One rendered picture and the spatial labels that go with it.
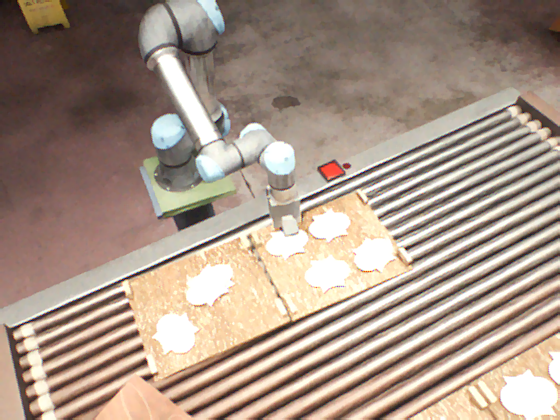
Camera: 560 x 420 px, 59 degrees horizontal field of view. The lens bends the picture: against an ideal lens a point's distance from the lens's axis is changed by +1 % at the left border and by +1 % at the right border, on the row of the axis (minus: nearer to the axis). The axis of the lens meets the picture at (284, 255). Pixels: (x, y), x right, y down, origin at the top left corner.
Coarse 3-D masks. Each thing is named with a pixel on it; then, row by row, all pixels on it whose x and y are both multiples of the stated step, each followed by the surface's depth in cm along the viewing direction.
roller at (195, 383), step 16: (528, 208) 162; (544, 208) 163; (496, 224) 159; (512, 224) 160; (464, 240) 156; (480, 240) 157; (432, 256) 153; (448, 256) 154; (416, 272) 151; (384, 288) 148; (336, 304) 146; (352, 304) 146; (304, 320) 144; (320, 320) 143; (272, 336) 141; (288, 336) 141; (240, 352) 139; (256, 352) 139; (208, 368) 137; (224, 368) 137; (176, 384) 135; (192, 384) 134; (208, 384) 136; (176, 400) 134
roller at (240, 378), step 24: (552, 216) 160; (504, 240) 155; (456, 264) 151; (408, 288) 147; (360, 312) 144; (312, 336) 140; (336, 336) 142; (264, 360) 137; (288, 360) 138; (216, 384) 134; (240, 384) 135; (192, 408) 131
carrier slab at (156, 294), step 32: (192, 256) 156; (224, 256) 156; (160, 288) 150; (256, 288) 148; (192, 320) 144; (224, 320) 143; (256, 320) 142; (288, 320) 142; (160, 352) 138; (192, 352) 138
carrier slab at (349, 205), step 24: (312, 216) 163; (360, 216) 162; (264, 240) 158; (312, 240) 157; (336, 240) 157; (360, 240) 156; (264, 264) 153; (288, 264) 153; (288, 288) 148; (312, 288) 147; (336, 288) 147; (360, 288) 146; (312, 312) 143
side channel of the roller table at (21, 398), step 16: (0, 336) 143; (0, 352) 140; (16, 352) 144; (0, 368) 137; (16, 368) 138; (0, 384) 134; (16, 384) 134; (0, 400) 132; (16, 400) 132; (0, 416) 129; (16, 416) 129; (32, 416) 134
